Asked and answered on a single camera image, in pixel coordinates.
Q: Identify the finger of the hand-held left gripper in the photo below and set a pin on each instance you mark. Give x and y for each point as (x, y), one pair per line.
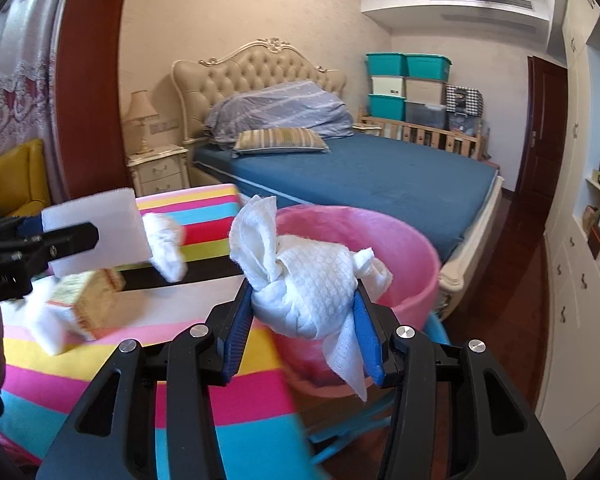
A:
(32, 226)
(70, 240)

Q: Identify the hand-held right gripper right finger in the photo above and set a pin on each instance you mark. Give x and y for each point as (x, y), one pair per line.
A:
(367, 342)

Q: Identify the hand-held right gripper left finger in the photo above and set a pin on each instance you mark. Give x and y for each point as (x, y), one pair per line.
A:
(234, 332)

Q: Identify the white foam block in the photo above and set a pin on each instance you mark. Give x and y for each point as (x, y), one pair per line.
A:
(105, 220)

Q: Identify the white paper towel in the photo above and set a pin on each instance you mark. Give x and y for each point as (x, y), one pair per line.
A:
(310, 280)

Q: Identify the pink trash bin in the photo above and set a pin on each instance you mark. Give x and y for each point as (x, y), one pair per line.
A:
(405, 260)

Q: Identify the yellow chair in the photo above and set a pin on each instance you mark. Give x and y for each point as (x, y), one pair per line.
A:
(10, 180)

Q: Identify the yellow patterned cardboard box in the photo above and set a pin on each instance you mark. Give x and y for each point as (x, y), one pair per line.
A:
(92, 302)

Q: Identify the white foam piece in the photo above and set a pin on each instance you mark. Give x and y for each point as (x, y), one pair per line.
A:
(50, 330)

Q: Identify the light blue plastic stool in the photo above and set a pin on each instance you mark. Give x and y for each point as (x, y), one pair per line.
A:
(340, 425)

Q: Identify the white crumpled tissue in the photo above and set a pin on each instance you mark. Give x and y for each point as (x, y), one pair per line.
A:
(166, 245)

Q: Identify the striped colourful tablecloth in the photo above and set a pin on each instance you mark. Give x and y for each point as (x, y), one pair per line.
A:
(205, 425)

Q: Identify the cream nightstand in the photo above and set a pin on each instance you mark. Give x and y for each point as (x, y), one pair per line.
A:
(157, 170)

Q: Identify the pink lace curtain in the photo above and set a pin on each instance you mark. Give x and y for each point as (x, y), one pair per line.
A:
(20, 85)

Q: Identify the cream table lamp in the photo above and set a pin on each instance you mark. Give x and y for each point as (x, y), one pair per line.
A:
(140, 107)

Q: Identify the brown wooden panel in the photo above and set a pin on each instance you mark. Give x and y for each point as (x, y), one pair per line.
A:
(90, 85)

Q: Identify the bed with blue sheet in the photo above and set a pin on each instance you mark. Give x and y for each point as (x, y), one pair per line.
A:
(380, 180)

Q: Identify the white wardrobe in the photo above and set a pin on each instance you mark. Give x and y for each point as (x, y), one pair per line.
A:
(570, 285)

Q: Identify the grey striped pillow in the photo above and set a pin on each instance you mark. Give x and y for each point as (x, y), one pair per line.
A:
(285, 110)

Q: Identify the clear grey storage box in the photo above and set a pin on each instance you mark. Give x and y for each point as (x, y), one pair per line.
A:
(426, 114)

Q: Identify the teal storage box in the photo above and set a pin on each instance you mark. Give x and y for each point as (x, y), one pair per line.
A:
(387, 106)
(427, 67)
(386, 65)

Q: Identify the beige tufted headboard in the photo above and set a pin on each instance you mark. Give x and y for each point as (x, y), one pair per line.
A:
(240, 70)

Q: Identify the white storage box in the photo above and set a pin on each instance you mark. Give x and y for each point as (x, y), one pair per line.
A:
(389, 86)

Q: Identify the beige storage box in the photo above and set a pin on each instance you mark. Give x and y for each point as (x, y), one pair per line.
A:
(426, 90)

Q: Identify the checkered bag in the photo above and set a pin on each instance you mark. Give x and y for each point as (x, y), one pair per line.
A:
(464, 99)

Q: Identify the brown wooden door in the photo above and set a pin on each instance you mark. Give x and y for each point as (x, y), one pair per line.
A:
(542, 125)

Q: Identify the ceiling air vent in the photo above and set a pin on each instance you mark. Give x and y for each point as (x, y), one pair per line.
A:
(480, 0)

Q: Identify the wall switch panel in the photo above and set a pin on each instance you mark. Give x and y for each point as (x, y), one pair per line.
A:
(165, 127)

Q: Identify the wooden crib rail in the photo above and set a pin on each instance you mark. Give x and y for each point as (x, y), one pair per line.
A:
(430, 137)

